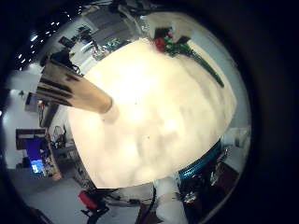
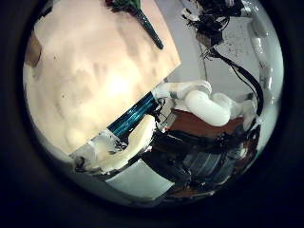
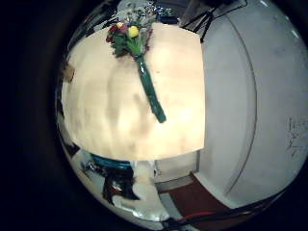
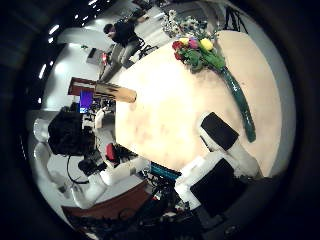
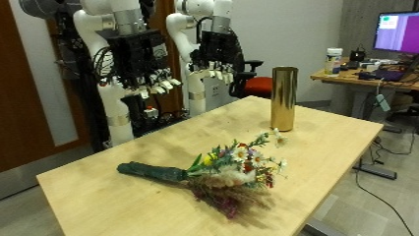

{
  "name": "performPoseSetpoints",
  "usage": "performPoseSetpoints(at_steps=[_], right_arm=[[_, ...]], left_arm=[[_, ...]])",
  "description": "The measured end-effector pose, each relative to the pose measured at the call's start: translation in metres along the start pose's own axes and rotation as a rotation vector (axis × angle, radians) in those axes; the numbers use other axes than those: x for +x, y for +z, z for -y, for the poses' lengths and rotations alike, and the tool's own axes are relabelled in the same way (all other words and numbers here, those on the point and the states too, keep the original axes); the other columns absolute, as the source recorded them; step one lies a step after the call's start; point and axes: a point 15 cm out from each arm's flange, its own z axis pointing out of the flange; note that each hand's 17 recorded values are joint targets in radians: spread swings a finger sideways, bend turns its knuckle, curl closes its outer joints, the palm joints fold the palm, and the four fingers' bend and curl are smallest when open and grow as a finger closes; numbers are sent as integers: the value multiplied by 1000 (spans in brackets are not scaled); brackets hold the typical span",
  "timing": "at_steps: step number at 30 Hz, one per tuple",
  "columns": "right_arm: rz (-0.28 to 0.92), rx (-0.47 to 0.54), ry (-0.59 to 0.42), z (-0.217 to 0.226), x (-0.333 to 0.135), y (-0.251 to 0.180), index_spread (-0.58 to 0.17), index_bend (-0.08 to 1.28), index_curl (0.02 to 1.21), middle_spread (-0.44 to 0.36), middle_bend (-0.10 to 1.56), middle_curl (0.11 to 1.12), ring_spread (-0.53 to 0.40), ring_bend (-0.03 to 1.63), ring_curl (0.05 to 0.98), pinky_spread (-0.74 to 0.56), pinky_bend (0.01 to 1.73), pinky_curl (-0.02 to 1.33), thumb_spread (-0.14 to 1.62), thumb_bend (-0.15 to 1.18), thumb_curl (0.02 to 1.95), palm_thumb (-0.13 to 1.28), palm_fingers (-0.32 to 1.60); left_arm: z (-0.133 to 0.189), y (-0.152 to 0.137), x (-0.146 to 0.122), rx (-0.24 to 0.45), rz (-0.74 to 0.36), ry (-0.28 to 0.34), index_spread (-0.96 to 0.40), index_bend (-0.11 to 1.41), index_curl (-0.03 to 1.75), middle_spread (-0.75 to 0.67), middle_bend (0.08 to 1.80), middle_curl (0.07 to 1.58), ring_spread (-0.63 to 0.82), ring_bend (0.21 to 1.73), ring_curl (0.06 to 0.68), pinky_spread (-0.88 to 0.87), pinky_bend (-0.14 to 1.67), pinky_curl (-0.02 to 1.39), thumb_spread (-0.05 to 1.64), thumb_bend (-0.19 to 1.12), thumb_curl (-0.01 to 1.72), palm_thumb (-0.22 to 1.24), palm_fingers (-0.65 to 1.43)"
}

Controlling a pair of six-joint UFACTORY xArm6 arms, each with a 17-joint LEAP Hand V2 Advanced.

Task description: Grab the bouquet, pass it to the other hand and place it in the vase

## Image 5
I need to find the black flat table foot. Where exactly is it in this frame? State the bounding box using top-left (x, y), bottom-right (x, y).
top-left (351, 162), bottom-right (399, 181)

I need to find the wooden office desk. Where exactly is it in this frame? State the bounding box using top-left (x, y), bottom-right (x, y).
top-left (308, 57), bottom-right (419, 126)

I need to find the pale hanging tag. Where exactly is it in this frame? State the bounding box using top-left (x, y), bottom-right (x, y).
top-left (375, 93), bottom-right (391, 113)

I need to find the small black desk device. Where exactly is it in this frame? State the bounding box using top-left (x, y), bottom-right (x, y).
top-left (348, 45), bottom-right (368, 64)

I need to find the tall gold cylinder vase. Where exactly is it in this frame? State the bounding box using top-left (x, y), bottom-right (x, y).
top-left (270, 66), bottom-right (299, 133)

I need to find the black floor cable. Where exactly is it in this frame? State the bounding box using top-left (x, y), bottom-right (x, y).
top-left (354, 163), bottom-right (415, 236)

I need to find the red emergency stop button box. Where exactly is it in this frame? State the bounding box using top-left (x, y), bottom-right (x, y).
top-left (142, 104), bottom-right (159, 119)

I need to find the black office chair red seat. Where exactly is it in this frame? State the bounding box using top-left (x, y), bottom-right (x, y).
top-left (227, 59), bottom-right (275, 99)

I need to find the flower bouquet with green wrap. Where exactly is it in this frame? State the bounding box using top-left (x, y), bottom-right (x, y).
top-left (115, 127), bottom-right (290, 220)

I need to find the white wipes canister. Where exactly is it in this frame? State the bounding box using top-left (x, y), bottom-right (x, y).
top-left (323, 47), bottom-right (344, 78)

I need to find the brown wooden door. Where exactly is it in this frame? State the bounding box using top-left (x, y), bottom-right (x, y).
top-left (0, 0), bottom-right (95, 173)

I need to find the computer monitor with purple screen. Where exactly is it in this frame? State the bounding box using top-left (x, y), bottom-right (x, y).
top-left (372, 11), bottom-right (419, 56)

